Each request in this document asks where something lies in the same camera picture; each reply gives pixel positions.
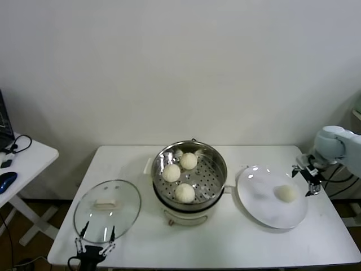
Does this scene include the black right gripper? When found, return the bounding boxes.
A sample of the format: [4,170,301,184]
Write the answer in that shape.
[291,162,322,197]

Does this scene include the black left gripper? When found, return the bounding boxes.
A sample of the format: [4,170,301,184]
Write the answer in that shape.
[74,221,116,271]

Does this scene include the white steamed baozi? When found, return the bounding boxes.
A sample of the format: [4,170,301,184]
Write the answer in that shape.
[162,164,181,183]
[174,182,196,203]
[179,152,198,170]
[274,185,298,203]

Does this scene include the round glass pot lid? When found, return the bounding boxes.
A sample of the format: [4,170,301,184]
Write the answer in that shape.
[73,180,142,244]

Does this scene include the perforated steel steamer basket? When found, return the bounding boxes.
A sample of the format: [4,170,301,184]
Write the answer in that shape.
[151,140,228,207]

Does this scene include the large white plate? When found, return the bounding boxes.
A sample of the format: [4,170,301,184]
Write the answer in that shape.
[236,165,309,229]

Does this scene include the white electric cooking pot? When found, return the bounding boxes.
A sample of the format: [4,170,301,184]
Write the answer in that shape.
[143,158,236,226]

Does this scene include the white folding side table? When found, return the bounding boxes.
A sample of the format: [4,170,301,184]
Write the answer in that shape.
[0,132,60,246]

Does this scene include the blue computer mouse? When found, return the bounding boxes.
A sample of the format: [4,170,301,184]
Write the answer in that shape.
[0,171,18,194]

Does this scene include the dark laptop computer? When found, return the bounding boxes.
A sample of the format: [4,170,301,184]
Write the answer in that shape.
[0,89,15,150]

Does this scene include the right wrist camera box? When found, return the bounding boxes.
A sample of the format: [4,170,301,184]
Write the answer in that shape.
[295,154,312,168]

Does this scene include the black wall power cable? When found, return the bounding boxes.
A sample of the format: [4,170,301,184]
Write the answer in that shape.
[323,174,355,199]

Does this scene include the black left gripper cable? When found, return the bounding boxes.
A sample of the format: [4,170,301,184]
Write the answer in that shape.
[67,256,82,271]

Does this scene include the wooden floor frame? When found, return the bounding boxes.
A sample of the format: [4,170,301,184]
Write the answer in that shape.
[349,202,361,228]

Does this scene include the white floor cable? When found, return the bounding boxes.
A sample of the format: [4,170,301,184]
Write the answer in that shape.
[16,255,49,268]

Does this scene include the black floor cable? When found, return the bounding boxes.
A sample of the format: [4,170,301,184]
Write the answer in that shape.
[0,211,14,268]

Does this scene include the black looped cable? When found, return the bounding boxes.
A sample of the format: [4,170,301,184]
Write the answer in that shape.
[5,134,33,155]

